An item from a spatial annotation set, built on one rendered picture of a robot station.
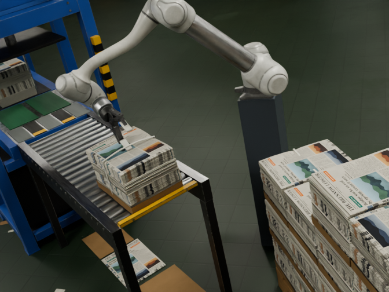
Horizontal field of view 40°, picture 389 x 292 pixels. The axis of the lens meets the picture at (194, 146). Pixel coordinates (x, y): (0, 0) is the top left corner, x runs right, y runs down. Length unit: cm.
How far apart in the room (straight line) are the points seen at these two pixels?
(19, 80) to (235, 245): 204
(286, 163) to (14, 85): 239
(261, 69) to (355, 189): 88
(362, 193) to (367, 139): 245
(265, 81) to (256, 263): 120
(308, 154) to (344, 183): 67
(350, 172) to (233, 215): 176
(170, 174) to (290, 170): 56
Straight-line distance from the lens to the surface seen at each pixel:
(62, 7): 352
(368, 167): 207
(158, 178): 248
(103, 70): 364
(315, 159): 259
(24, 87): 430
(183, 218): 377
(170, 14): 235
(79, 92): 253
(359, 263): 190
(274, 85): 258
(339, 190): 195
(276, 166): 257
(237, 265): 330
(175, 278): 331
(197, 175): 266
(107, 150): 260
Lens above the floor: 219
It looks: 28 degrees down
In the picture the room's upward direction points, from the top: 13 degrees counter-clockwise
